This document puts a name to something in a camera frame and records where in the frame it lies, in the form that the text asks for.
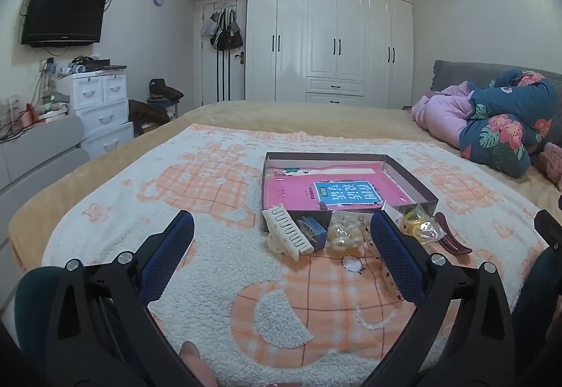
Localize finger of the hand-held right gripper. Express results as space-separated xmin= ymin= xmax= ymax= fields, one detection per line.
xmin=533 ymin=209 xmax=562 ymax=248

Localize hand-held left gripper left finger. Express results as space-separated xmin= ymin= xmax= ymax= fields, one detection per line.
xmin=41 ymin=209 xmax=196 ymax=387

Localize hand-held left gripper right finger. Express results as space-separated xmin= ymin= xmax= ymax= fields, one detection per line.
xmin=370 ymin=211 xmax=517 ymax=387

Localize dotted mesh hair bow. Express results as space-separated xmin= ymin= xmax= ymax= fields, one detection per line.
xmin=373 ymin=253 xmax=402 ymax=302

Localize clear bag of yellow jewelry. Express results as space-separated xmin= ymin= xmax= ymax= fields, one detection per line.
xmin=395 ymin=209 xmax=444 ymax=245

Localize clear bag of yellow pearls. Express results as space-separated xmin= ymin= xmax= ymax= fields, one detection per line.
xmin=327 ymin=211 xmax=374 ymax=254

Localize grey cardboard box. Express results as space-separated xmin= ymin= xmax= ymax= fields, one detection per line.
xmin=262 ymin=152 xmax=439 ymax=234

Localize small blue box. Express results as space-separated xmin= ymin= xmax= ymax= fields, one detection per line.
xmin=296 ymin=216 xmax=328 ymax=254

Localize white claw hair clip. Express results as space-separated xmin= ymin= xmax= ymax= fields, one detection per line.
xmin=262 ymin=205 xmax=328 ymax=261

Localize white and orange printed blanket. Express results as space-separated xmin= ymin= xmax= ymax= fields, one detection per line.
xmin=41 ymin=124 xmax=549 ymax=387

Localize dark red hair clip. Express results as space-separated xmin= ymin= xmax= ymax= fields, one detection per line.
xmin=434 ymin=212 xmax=473 ymax=256

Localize pink knitted pillow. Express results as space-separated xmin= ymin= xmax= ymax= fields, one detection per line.
xmin=538 ymin=142 xmax=562 ymax=190

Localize person's right leg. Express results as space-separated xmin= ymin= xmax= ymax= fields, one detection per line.
xmin=511 ymin=245 xmax=562 ymax=353

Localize person's leg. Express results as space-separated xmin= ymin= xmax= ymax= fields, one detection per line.
xmin=511 ymin=245 xmax=562 ymax=353
xmin=14 ymin=266 xmax=60 ymax=374

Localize dark blue floral quilt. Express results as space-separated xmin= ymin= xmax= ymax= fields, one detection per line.
xmin=459 ymin=70 xmax=558 ymax=179

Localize brown clothing pile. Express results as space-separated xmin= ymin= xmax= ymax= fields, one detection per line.
xmin=129 ymin=99 xmax=171 ymax=136

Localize person's left leg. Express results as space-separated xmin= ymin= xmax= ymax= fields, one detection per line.
xmin=14 ymin=266 xmax=60 ymax=374

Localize pink quilt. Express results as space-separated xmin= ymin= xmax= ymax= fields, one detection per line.
xmin=412 ymin=80 xmax=488 ymax=151

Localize white drawer cabinet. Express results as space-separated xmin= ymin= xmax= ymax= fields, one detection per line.
xmin=57 ymin=68 xmax=135 ymax=159

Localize grey padded bench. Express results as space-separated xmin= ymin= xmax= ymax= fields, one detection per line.
xmin=0 ymin=115 xmax=91 ymax=247

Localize beige bed sheet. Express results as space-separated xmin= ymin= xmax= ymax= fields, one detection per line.
xmin=9 ymin=101 xmax=562 ymax=274

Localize grey headboard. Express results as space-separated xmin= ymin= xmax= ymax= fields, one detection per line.
xmin=430 ymin=60 xmax=562 ymax=142

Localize white door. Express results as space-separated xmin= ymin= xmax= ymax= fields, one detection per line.
xmin=195 ymin=0 xmax=247 ymax=107

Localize pile of small household things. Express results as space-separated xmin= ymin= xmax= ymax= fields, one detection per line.
xmin=66 ymin=55 xmax=128 ymax=75

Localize black hanging handbags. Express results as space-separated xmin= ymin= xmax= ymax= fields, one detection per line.
xmin=210 ymin=9 xmax=243 ymax=52

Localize white wardrobe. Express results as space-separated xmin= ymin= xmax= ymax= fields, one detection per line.
xmin=183 ymin=0 xmax=413 ymax=109

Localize grey hanging bag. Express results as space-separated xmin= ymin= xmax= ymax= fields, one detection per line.
xmin=201 ymin=12 xmax=220 ymax=37

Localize tangle of cables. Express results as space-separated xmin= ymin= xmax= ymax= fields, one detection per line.
xmin=0 ymin=58 xmax=60 ymax=142

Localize black wall television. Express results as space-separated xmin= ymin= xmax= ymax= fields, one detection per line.
xmin=21 ymin=0 xmax=109 ymax=47

